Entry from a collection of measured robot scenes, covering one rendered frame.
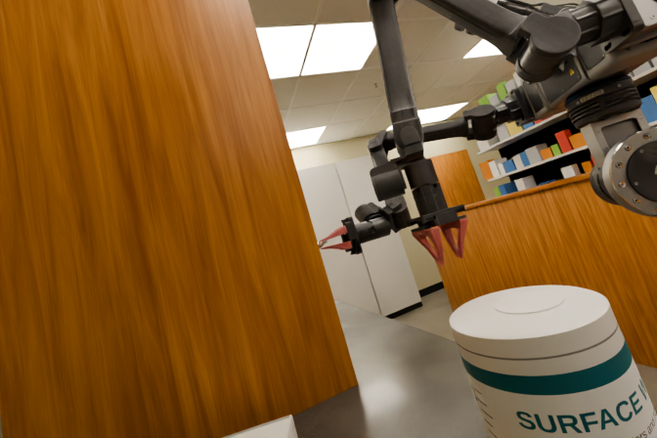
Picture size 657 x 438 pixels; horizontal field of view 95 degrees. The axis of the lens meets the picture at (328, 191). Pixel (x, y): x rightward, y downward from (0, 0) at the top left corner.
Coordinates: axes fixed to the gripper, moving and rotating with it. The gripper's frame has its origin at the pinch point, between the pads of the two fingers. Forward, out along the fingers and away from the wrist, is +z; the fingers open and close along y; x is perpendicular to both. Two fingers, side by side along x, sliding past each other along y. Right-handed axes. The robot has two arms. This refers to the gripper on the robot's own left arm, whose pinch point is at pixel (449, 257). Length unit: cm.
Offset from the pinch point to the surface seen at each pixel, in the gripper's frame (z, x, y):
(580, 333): 1.8, 33.6, 15.9
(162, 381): 4, -5, 53
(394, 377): 16.2, -1.9, 17.4
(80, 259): -18, -5, 61
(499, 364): 3.4, 29.6, 20.4
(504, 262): 48, -156, -163
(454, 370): 16.1, 4.3, 9.3
